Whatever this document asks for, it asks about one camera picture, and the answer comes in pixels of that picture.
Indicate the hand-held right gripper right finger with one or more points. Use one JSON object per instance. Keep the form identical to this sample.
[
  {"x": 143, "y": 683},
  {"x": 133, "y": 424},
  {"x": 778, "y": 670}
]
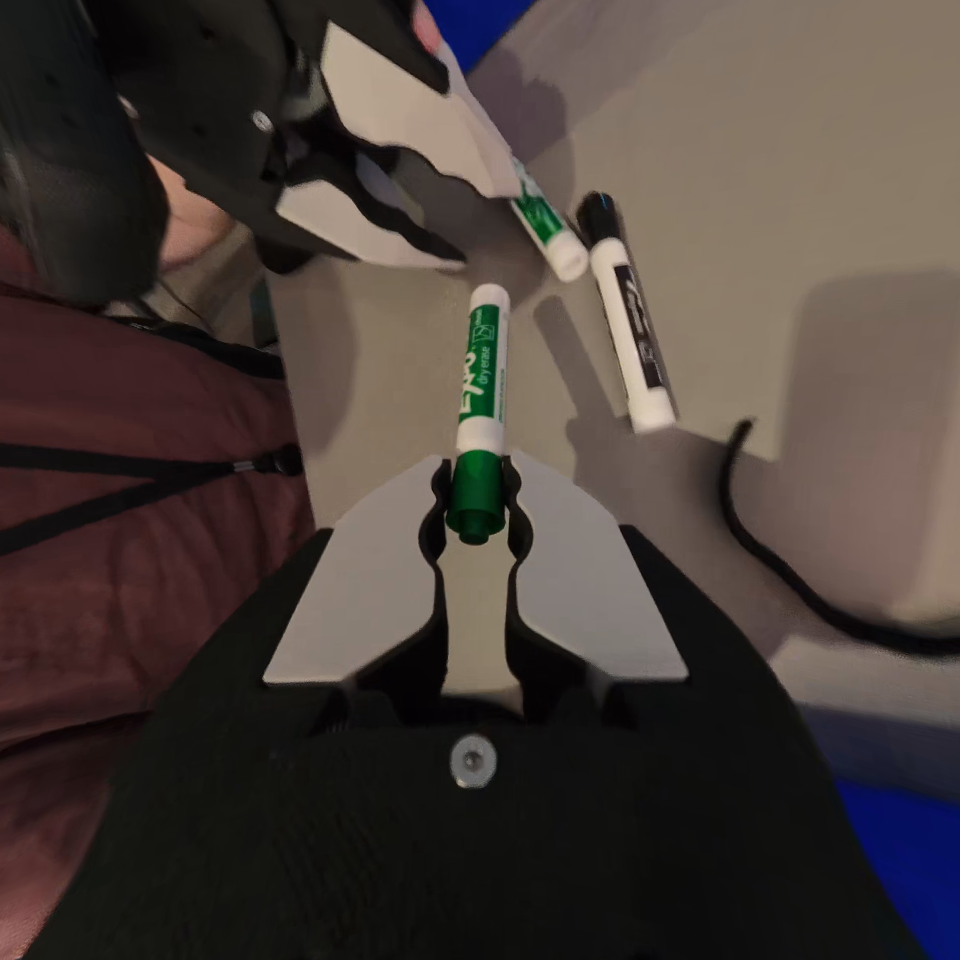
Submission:
[{"x": 592, "y": 592}]

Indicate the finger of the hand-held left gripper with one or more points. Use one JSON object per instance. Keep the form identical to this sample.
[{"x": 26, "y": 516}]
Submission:
[
  {"x": 337, "y": 217},
  {"x": 405, "y": 105}
]

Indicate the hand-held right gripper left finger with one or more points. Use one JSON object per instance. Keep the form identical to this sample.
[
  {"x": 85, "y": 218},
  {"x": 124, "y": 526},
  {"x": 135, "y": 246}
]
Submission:
[{"x": 352, "y": 592}]

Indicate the black velcro tie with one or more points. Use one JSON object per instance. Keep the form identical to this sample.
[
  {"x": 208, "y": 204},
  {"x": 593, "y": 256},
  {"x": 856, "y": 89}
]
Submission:
[{"x": 757, "y": 551}]

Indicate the green dry-erase marker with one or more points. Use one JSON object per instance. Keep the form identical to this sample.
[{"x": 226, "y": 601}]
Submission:
[
  {"x": 551, "y": 225},
  {"x": 484, "y": 360}
]

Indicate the black dry-erase marker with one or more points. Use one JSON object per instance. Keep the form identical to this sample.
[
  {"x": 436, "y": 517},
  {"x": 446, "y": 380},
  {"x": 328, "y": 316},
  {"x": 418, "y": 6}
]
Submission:
[{"x": 630, "y": 322}]

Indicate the person's left forearm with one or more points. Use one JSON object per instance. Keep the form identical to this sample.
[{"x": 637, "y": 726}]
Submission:
[{"x": 191, "y": 221}]

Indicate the person in maroon shirt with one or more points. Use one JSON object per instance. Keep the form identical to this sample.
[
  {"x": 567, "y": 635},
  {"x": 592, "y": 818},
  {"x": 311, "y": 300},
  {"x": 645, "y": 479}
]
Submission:
[{"x": 135, "y": 615}]

